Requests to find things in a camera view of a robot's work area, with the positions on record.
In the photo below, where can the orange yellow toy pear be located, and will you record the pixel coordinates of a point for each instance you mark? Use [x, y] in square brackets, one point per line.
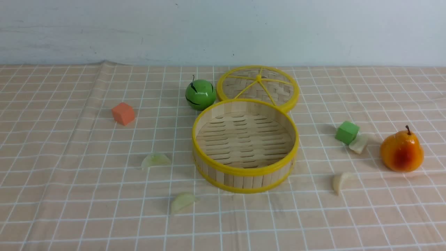
[402, 152]

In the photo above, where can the checkered peach tablecloth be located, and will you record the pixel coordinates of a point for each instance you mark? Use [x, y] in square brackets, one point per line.
[71, 177]

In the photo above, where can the green toy apple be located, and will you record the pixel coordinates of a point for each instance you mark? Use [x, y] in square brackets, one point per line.
[200, 94]

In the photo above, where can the white dumpling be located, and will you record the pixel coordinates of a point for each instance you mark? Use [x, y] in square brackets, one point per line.
[338, 181]
[359, 144]

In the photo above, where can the green foam cube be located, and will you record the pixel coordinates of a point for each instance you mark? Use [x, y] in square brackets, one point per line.
[347, 132]

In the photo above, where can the bamboo steamer lid yellow rim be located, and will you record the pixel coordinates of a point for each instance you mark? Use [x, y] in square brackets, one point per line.
[262, 83]

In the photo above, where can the orange foam cube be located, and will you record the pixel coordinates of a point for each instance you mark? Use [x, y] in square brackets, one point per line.
[123, 114]

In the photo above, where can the pale green dumpling front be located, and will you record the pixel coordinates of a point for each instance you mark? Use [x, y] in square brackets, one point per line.
[181, 201]

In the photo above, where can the pale green dumpling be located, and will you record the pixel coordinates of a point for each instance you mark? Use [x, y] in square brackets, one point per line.
[155, 159]
[181, 201]

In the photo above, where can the bamboo steamer tray yellow rim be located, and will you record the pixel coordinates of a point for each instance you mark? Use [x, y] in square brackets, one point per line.
[244, 145]

